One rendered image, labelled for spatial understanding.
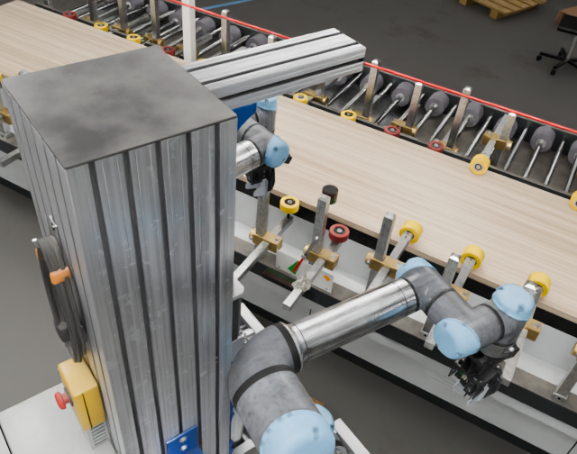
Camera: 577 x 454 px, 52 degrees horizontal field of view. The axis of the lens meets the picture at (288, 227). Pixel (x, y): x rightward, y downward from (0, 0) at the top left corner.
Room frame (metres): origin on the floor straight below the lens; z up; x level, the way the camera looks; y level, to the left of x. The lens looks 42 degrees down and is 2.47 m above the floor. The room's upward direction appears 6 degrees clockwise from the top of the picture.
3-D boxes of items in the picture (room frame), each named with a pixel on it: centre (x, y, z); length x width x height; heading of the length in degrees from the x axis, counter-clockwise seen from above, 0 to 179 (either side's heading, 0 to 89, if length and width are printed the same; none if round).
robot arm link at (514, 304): (0.77, -0.44, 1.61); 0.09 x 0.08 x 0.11; 123
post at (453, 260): (1.46, -0.57, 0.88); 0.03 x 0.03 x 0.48; 64
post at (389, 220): (1.57, -0.34, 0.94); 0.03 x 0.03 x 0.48; 64
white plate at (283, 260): (1.67, -0.08, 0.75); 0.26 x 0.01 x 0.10; 64
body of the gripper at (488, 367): (0.77, -0.43, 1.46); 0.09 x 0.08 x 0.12; 130
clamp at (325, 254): (1.67, -0.14, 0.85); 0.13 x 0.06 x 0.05; 64
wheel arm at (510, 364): (1.32, -0.82, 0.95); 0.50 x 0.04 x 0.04; 154
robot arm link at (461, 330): (0.74, -0.34, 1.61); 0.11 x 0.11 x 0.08; 33
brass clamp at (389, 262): (1.56, -0.36, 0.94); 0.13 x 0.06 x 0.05; 64
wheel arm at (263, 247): (1.73, 0.09, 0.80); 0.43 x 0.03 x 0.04; 154
